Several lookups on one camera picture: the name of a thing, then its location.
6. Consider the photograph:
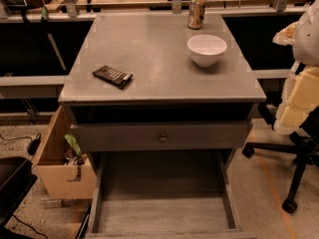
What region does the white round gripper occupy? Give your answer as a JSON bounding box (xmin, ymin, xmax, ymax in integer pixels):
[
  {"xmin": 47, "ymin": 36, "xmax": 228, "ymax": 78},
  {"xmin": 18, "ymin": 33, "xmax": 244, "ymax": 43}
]
[{"xmin": 273, "ymin": 65, "xmax": 319, "ymax": 141}]

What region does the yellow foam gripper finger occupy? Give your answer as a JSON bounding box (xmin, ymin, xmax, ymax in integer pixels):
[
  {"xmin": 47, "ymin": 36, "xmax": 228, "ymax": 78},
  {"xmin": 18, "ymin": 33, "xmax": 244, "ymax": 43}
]
[{"xmin": 272, "ymin": 22, "xmax": 297, "ymax": 46}]

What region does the dark chocolate rxbar wrapper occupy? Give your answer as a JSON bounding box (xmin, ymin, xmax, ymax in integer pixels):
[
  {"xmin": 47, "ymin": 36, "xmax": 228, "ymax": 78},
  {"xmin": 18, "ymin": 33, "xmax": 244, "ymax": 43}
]
[{"xmin": 93, "ymin": 66, "xmax": 133, "ymax": 89}]

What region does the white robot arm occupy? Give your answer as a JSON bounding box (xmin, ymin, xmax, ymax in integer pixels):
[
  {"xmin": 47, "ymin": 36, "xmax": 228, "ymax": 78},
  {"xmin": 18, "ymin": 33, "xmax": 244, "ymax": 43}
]
[{"xmin": 273, "ymin": 0, "xmax": 319, "ymax": 135}]

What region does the closed grey top drawer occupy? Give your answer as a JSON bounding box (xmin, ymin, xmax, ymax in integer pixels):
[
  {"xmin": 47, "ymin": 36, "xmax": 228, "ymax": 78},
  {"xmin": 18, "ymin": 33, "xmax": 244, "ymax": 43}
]
[{"xmin": 71, "ymin": 121, "xmax": 251, "ymax": 152}]

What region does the grey wooden drawer cabinet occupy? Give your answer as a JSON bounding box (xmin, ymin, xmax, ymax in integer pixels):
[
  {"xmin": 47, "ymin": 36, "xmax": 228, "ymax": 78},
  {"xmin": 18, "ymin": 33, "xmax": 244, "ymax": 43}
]
[{"xmin": 58, "ymin": 12, "xmax": 267, "ymax": 181}]

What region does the round metal drawer knob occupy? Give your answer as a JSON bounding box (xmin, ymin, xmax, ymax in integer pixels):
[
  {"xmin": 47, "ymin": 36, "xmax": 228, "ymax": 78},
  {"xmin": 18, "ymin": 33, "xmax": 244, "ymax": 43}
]
[{"xmin": 159, "ymin": 133, "xmax": 167, "ymax": 143}]

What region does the open grey middle drawer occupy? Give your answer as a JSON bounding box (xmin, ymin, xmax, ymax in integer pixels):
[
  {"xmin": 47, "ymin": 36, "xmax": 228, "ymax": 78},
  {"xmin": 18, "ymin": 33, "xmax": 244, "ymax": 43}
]
[{"xmin": 86, "ymin": 150, "xmax": 256, "ymax": 239}]

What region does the black wheeled chair base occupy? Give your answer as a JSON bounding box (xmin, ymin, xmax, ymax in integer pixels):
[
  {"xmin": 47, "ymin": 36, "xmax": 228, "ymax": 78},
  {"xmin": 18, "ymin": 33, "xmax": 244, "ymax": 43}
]
[{"xmin": 241, "ymin": 102, "xmax": 319, "ymax": 214}]

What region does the white ceramic bowl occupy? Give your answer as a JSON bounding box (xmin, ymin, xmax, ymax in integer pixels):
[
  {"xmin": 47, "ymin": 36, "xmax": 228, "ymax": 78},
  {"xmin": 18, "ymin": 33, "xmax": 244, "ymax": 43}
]
[{"xmin": 187, "ymin": 35, "xmax": 227, "ymax": 67}]

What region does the gold soda can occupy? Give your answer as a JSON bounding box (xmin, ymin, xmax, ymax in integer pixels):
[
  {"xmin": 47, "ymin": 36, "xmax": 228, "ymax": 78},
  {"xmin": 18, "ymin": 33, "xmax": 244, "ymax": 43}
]
[{"xmin": 187, "ymin": 0, "xmax": 206, "ymax": 29}]

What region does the green packet in box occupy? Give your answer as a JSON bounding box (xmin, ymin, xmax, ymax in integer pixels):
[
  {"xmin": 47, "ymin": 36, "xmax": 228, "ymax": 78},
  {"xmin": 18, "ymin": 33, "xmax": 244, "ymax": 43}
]
[{"xmin": 65, "ymin": 133, "xmax": 82, "ymax": 157}]

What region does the light wooden open box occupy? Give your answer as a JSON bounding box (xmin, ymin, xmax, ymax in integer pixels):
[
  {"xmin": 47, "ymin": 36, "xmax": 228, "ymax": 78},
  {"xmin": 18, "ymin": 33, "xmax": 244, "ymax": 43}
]
[{"xmin": 34, "ymin": 107, "xmax": 97, "ymax": 199}]

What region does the black power adapter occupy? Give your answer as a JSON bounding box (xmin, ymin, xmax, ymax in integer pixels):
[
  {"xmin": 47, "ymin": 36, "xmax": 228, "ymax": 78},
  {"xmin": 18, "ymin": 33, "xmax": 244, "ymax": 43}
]
[{"xmin": 27, "ymin": 133, "xmax": 41, "ymax": 155}]

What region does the black bin at left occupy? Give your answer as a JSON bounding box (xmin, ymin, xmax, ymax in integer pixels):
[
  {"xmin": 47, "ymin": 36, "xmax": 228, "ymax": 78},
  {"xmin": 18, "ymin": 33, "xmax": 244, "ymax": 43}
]
[{"xmin": 0, "ymin": 156, "xmax": 37, "ymax": 228}]

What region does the grey metal rail frame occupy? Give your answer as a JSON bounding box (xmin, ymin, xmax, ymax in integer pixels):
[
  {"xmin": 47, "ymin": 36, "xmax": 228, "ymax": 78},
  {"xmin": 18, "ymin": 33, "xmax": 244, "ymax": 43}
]
[{"xmin": 0, "ymin": 76, "xmax": 68, "ymax": 100}]

